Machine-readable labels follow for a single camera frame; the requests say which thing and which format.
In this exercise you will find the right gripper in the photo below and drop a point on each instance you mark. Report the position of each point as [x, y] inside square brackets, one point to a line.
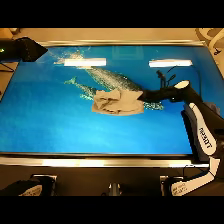
[148, 95]

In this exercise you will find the grey shirt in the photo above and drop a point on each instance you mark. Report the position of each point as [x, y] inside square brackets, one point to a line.
[116, 102]

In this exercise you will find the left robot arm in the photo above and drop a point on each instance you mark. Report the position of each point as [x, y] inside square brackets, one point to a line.
[30, 189]

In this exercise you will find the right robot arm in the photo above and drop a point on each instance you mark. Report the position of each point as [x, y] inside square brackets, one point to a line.
[203, 133]

